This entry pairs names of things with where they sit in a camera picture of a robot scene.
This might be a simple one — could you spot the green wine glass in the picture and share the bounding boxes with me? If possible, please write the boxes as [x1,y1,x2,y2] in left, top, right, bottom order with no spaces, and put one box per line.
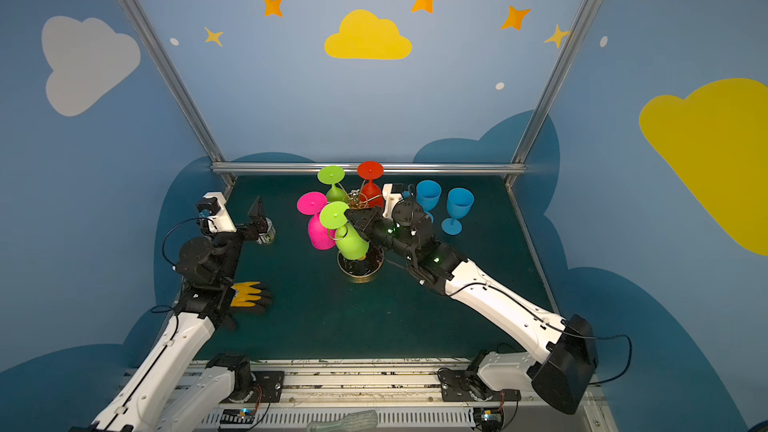
[317,165,349,203]
[320,202,369,261]

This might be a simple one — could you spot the pink wine glass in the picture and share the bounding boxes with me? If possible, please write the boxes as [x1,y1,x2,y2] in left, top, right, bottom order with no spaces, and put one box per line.
[297,192,335,251]

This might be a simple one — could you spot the blue wine glass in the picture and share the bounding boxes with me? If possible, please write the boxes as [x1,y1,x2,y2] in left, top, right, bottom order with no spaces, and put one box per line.
[416,180,442,221]
[441,188,475,236]

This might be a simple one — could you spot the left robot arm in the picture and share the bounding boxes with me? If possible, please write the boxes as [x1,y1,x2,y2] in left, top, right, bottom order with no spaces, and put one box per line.
[87,192,275,431]

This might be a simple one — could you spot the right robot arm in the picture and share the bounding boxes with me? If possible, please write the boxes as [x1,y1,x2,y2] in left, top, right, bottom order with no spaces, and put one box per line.
[344,198,599,415]

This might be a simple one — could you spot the red wine glass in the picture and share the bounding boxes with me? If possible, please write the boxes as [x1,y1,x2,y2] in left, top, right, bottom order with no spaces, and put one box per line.
[357,161,384,208]

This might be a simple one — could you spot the silver tin can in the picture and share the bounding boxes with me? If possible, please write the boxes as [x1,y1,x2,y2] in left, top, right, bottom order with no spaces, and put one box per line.
[257,218,276,245]

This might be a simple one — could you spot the yellow black work glove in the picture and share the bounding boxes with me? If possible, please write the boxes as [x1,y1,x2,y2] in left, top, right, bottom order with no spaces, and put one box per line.
[230,281,273,315]

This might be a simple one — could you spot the left circuit board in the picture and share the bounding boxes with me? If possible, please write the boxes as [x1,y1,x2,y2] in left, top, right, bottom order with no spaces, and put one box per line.
[217,408,258,431]

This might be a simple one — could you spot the circuit board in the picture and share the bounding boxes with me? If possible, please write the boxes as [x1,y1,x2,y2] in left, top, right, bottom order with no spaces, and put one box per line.
[472,408,505,432]
[217,408,258,431]

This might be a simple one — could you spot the right circuit board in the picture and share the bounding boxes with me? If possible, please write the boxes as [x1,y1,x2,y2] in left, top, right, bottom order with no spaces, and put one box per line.
[472,408,505,432]

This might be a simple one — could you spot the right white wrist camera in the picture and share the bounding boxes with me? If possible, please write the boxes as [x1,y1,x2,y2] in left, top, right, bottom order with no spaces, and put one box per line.
[382,183,409,218]

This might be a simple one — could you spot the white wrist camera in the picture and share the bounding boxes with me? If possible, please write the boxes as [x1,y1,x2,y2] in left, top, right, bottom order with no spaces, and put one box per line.
[382,183,409,218]
[196,192,236,236]

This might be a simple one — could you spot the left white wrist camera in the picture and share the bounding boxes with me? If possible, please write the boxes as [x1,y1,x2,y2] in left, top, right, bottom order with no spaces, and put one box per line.
[196,192,236,236]

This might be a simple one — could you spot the gold wire glass rack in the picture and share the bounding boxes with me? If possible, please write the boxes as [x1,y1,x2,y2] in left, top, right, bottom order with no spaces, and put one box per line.
[335,188,386,284]

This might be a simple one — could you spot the back frame bar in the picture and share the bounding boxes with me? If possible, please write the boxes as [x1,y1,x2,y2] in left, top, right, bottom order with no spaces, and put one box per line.
[211,161,527,176]

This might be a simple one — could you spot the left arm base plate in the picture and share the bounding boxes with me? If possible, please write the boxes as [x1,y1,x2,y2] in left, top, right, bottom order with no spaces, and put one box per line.
[222,370,285,404]

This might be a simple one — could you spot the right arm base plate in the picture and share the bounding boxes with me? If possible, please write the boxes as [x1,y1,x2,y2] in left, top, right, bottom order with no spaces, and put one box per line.
[436,368,522,402]

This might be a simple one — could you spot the aluminium rail base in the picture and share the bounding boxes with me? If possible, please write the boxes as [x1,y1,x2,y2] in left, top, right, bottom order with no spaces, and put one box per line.
[170,358,618,431]

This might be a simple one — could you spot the left frame post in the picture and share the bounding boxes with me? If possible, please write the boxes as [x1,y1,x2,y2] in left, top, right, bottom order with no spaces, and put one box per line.
[117,0,226,165]

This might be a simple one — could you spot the frame post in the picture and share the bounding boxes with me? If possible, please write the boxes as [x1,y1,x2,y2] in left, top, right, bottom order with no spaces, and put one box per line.
[117,0,226,165]
[505,0,604,192]

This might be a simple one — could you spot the right frame post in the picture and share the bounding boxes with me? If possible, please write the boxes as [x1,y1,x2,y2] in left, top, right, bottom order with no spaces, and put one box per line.
[505,0,604,192]

